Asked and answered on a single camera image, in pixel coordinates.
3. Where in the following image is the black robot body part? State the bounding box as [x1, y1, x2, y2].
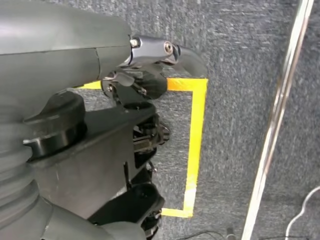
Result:
[23, 62, 171, 240]

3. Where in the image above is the stainless steel workbench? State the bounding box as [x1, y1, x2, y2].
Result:
[241, 0, 315, 240]

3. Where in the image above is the yellow floor tape square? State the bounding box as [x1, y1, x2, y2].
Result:
[77, 77, 208, 220]

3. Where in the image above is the white floor cable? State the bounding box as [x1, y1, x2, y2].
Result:
[285, 185, 320, 240]

